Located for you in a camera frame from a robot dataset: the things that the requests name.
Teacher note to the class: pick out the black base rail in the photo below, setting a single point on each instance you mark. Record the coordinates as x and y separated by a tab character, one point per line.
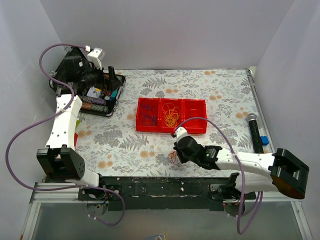
160	193

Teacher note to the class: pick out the yellow green toy bricks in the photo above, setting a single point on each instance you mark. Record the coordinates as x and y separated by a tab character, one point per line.
77	123

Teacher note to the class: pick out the black poker chip case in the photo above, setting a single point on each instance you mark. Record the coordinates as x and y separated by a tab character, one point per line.
95	97

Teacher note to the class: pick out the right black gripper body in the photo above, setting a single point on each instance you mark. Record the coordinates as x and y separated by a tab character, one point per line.
179	152

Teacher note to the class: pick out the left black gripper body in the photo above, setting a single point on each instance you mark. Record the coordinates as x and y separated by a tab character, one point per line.
104	76

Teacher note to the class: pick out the red three-compartment tray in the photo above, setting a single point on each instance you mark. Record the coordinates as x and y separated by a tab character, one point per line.
163	115

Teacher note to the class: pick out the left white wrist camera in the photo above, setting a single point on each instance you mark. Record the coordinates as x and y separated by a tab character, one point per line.
95	56

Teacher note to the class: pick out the small blue block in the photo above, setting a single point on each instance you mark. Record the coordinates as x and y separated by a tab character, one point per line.
264	140

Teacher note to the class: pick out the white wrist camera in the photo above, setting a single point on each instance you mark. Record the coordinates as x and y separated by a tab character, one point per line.
180	133
95	56

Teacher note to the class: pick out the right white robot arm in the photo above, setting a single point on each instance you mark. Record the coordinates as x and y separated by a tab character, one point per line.
281	171

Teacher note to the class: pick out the red white toy brick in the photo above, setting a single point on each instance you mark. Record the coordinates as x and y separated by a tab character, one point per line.
75	139

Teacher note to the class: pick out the black handheld microphone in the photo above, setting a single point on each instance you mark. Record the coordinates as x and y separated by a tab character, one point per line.
255	135

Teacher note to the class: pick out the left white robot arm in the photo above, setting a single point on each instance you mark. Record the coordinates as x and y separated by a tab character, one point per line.
58	158

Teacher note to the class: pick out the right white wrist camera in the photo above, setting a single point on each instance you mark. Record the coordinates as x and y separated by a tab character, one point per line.
180	133

